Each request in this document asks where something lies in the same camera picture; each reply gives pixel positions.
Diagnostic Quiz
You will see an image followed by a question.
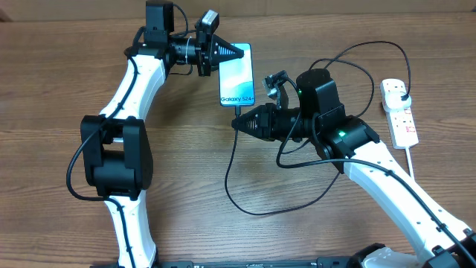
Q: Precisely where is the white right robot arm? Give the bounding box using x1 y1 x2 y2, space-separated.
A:
231 68 475 267

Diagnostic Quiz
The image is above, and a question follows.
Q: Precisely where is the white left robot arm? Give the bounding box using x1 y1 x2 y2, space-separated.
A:
65 1 245 267

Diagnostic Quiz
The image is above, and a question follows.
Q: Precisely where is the Galaxy S24+ smartphone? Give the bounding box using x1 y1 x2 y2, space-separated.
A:
219 43 255 106

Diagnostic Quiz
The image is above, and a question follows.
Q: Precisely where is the white charger plug adapter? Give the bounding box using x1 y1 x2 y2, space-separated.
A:
382 92 412 112

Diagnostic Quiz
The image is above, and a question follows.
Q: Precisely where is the black USB-C charging cable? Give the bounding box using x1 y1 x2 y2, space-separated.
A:
224 40 413 217

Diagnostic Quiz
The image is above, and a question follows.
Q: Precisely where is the white power strip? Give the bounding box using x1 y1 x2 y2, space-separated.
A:
379 78 419 149

